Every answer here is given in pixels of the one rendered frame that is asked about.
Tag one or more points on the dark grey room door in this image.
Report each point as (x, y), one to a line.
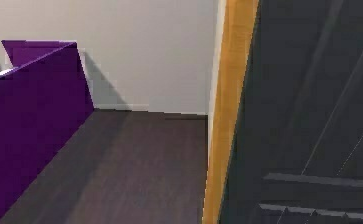
(302, 110)

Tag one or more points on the purple cabinet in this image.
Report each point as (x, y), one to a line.
(35, 110)

